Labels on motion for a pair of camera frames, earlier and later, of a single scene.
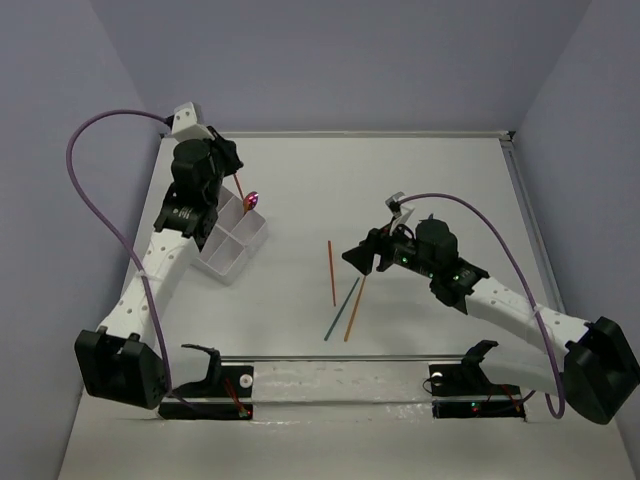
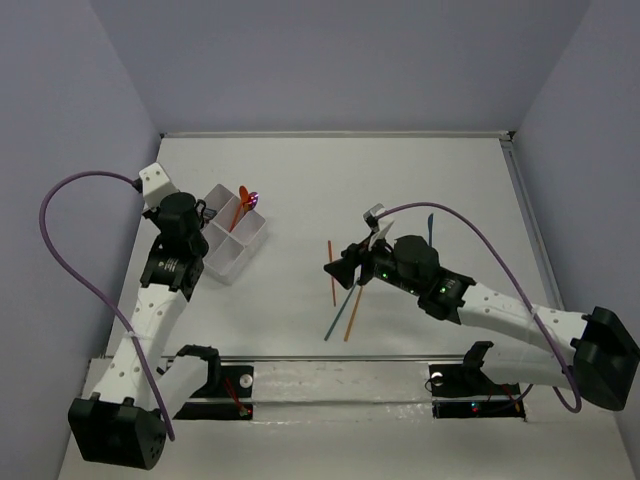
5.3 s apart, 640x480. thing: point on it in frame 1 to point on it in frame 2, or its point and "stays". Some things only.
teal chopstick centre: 341,308 stays
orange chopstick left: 332,273 stays
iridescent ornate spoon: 250,201 stays
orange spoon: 239,186 to 243,199
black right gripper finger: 361,256 to 344,268
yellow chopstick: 356,309 stays
